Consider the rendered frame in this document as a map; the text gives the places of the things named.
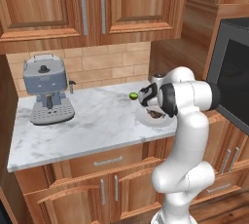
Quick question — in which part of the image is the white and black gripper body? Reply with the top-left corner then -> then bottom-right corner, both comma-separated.
137,82 -> 160,107

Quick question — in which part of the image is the brown potato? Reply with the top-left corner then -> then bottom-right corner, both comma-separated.
145,107 -> 167,120

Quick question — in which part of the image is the grey and black microwave oven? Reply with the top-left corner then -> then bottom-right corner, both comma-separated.
205,17 -> 249,136

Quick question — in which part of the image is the white plate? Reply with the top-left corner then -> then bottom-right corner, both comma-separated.
135,102 -> 178,129

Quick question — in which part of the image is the wooden drawer front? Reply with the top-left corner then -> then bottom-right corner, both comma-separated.
191,164 -> 249,205
68,143 -> 145,179

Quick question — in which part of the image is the wooden base cupboard door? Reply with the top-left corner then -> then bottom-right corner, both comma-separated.
203,117 -> 249,178
23,174 -> 109,224
108,157 -> 164,222

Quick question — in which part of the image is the wooden tall cupboard housing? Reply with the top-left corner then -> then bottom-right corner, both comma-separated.
149,0 -> 249,83

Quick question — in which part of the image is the grey espresso coffee machine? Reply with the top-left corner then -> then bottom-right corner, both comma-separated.
21,53 -> 77,127

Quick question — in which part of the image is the dark wooden side panel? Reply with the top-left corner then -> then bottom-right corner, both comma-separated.
0,54 -> 25,224

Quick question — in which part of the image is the silver drawer handle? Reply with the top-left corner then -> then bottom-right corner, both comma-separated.
92,155 -> 125,168
206,182 -> 232,195

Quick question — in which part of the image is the wooden wall cupboard door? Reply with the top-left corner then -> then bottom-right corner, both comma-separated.
96,0 -> 191,41
0,0 -> 89,43

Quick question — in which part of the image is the silver wall cupboard handle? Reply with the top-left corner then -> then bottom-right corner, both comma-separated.
98,0 -> 108,36
78,0 -> 89,37

